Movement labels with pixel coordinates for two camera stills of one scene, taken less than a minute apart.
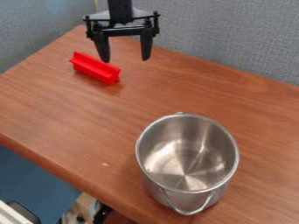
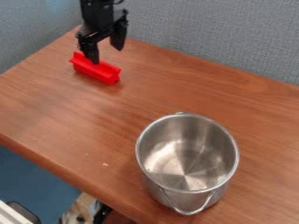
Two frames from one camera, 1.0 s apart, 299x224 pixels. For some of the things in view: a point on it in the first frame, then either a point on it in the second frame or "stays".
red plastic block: (95, 68) stays
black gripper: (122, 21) → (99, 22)
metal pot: (187, 156) stays
